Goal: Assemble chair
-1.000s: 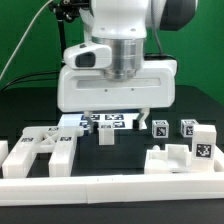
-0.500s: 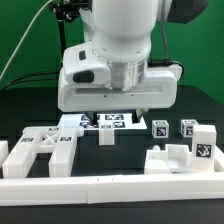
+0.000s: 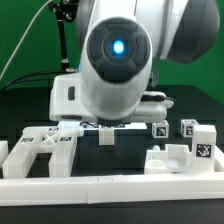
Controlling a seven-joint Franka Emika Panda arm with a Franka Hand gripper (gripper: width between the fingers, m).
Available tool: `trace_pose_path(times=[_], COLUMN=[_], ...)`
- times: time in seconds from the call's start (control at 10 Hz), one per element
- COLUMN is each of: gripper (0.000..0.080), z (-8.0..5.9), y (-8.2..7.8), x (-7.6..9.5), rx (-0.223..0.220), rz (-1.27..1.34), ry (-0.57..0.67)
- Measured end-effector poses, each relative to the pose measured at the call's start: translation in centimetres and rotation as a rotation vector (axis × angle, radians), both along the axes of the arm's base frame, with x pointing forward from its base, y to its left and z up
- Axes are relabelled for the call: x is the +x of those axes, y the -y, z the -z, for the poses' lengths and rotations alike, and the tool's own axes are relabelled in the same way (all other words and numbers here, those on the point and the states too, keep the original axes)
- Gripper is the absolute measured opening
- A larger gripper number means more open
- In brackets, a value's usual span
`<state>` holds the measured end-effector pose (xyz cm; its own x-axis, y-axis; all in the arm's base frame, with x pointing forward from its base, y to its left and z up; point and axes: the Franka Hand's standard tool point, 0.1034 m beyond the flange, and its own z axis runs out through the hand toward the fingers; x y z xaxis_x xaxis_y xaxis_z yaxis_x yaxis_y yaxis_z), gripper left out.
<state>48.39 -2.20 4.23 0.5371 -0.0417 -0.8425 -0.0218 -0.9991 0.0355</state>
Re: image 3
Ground white U-shaped fence frame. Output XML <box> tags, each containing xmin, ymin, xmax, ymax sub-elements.
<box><xmin>0</xmin><ymin>141</ymin><xmax>224</xmax><ymax>206</ymax></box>

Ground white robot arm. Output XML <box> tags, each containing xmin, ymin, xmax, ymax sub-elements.
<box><xmin>49</xmin><ymin>0</ymin><xmax>220</xmax><ymax>126</ymax></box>

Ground white base tag plate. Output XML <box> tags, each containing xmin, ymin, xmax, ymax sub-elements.
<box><xmin>58</xmin><ymin>121</ymin><xmax>147</xmax><ymax>130</ymax></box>

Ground white tagged cube right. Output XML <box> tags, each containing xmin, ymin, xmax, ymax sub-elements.
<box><xmin>181</xmin><ymin>119</ymin><xmax>198</xmax><ymax>137</ymax></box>

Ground white chair seat part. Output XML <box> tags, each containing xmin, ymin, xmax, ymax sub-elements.
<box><xmin>144</xmin><ymin>144</ymin><xmax>191</xmax><ymax>174</ymax></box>

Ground black camera stand pole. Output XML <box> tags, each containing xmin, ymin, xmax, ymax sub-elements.
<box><xmin>48</xmin><ymin>0</ymin><xmax>80</xmax><ymax>70</ymax></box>

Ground white tagged cube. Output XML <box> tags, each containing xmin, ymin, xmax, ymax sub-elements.
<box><xmin>181</xmin><ymin>119</ymin><xmax>198</xmax><ymax>137</ymax></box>
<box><xmin>152</xmin><ymin>120</ymin><xmax>169</xmax><ymax>138</ymax></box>

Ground black cables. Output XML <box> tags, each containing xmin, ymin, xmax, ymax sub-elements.
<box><xmin>0</xmin><ymin>69</ymin><xmax>80</xmax><ymax>94</ymax></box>

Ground white chair back part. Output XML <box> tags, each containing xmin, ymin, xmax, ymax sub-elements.
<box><xmin>2</xmin><ymin>126</ymin><xmax>84</xmax><ymax>179</ymax></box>

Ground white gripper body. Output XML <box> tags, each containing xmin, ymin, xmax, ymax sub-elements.
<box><xmin>49</xmin><ymin>73</ymin><xmax>174</xmax><ymax>124</ymax></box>

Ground grey cable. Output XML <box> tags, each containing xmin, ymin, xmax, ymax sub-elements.
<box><xmin>0</xmin><ymin>0</ymin><xmax>54</xmax><ymax>81</ymax></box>

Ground white tagged cube left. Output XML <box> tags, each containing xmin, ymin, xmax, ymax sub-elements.
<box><xmin>152</xmin><ymin>120</ymin><xmax>169</xmax><ymax>138</ymax></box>

